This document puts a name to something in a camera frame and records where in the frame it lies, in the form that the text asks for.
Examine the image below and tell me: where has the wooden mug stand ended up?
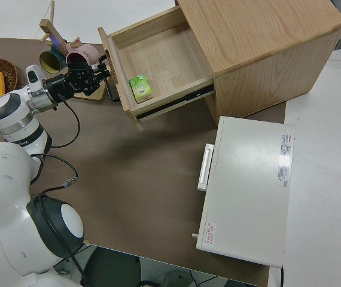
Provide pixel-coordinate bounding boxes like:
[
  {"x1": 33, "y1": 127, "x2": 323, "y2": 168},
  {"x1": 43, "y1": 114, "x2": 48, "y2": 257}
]
[{"x1": 39, "y1": 0, "x2": 106, "y2": 103}]

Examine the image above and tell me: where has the red warning triangle sticker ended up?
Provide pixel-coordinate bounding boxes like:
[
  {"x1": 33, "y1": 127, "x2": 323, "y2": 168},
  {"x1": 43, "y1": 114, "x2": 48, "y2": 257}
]
[{"x1": 203, "y1": 221, "x2": 218, "y2": 247}]

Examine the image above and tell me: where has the black metal drawer slide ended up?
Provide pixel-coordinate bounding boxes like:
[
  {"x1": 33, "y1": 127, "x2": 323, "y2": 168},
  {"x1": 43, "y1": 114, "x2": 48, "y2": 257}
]
[{"x1": 136, "y1": 84, "x2": 215, "y2": 121}]

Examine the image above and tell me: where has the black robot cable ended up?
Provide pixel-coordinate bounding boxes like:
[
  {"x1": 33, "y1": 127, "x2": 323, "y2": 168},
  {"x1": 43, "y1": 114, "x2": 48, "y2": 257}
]
[{"x1": 28, "y1": 95, "x2": 88, "y2": 287}]

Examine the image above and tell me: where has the black metal drawer handle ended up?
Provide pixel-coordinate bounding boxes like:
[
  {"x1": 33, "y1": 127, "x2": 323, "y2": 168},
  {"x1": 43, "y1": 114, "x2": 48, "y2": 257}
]
[{"x1": 98, "y1": 54, "x2": 121, "y2": 103}]

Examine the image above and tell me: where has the white appliance door handle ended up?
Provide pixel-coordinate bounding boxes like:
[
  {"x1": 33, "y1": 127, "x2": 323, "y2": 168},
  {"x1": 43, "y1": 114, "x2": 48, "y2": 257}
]
[{"x1": 197, "y1": 143, "x2": 215, "y2": 192}]

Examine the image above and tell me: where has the brown table mat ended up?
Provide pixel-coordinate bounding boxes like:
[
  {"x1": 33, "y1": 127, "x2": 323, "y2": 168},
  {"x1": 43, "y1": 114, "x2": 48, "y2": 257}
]
[{"x1": 0, "y1": 36, "x2": 288, "y2": 287}]

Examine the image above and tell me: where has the white box appliance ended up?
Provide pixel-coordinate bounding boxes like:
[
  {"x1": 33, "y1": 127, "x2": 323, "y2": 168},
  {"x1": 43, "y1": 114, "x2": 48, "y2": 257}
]
[{"x1": 196, "y1": 115, "x2": 296, "y2": 268}]

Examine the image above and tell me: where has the pink mug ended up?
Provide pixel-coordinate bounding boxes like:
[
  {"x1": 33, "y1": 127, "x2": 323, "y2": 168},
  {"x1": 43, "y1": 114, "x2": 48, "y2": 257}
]
[{"x1": 65, "y1": 41, "x2": 100, "y2": 71}]

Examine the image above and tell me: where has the light wooden drawer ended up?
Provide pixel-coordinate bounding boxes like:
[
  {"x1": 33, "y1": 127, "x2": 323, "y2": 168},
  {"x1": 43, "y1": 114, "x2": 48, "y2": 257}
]
[{"x1": 98, "y1": 5, "x2": 216, "y2": 133}]

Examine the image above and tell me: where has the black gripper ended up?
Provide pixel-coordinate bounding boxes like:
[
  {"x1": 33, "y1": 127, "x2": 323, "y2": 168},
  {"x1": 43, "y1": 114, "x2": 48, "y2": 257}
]
[{"x1": 46, "y1": 54, "x2": 112, "y2": 103}]

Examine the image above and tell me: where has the light wooden cabinet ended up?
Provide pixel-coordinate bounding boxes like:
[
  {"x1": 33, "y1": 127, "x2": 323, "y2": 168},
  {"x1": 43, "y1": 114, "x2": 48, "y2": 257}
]
[{"x1": 175, "y1": 0, "x2": 341, "y2": 126}]

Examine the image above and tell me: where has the white text label sticker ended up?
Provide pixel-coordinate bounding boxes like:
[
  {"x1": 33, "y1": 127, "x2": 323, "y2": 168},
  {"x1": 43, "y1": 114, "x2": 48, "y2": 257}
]
[{"x1": 276, "y1": 131, "x2": 294, "y2": 189}]

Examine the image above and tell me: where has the dark green mug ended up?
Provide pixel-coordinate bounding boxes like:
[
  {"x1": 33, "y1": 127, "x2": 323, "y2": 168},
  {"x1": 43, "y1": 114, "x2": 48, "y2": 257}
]
[{"x1": 38, "y1": 44, "x2": 68, "y2": 75}]

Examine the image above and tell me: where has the small green carton box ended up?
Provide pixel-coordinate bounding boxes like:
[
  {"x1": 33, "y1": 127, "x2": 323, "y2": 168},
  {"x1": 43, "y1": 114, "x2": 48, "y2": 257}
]
[{"x1": 128, "y1": 74, "x2": 154, "y2": 104}]

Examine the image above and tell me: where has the dark floor stand base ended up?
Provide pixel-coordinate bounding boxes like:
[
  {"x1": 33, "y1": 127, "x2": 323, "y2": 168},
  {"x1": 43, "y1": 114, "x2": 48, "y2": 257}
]
[{"x1": 53, "y1": 243, "x2": 143, "y2": 287}]

